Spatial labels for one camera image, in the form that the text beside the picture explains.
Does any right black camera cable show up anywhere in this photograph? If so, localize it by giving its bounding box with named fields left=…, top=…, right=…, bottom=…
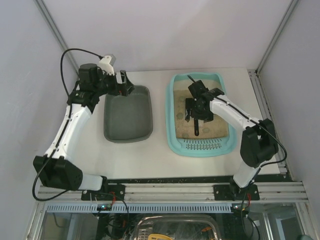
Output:
left=257, top=124, right=287, bottom=166

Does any left black camera cable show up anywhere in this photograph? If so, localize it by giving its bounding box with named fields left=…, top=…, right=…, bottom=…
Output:
left=60, top=48, right=103, bottom=97

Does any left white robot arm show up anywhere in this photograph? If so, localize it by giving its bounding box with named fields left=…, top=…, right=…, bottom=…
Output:
left=33, top=63, right=134, bottom=191

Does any metal wire basket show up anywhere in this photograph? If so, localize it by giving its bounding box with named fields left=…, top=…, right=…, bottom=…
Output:
left=129, top=213, right=222, bottom=240

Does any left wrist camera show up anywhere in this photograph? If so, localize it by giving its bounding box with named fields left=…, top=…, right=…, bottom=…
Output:
left=97, top=54, right=116, bottom=76

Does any yellow plastic object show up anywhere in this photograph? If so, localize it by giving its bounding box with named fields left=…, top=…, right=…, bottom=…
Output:
left=148, top=233, right=172, bottom=240

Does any black camera cable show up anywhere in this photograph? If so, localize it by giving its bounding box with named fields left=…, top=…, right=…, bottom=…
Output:
left=257, top=124, right=287, bottom=166
left=60, top=48, right=103, bottom=97

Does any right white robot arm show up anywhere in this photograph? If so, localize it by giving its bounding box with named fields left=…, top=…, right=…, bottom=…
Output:
left=185, top=78, right=280, bottom=189

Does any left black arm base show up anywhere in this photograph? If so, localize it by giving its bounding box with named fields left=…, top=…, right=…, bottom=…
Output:
left=81, top=177, right=126, bottom=201

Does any black litter scoop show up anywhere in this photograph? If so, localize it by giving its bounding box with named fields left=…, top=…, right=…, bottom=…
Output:
left=193, top=118, right=200, bottom=136

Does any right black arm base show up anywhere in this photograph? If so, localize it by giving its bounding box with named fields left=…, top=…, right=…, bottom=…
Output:
left=213, top=179, right=260, bottom=201

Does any grey plastic bin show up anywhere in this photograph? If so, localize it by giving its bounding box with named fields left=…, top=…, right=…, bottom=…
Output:
left=103, top=85, right=153, bottom=144

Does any perforated cable tray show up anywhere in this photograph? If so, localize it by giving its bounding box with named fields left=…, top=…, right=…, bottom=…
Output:
left=45, top=202, right=232, bottom=214

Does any teal litter box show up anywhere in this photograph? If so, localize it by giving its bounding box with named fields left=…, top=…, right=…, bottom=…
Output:
left=165, top=72, right=237, bottom=157

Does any aluminium mounting rail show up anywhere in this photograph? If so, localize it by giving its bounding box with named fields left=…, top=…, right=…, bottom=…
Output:
left=37, top=181, right=309, bottom=204

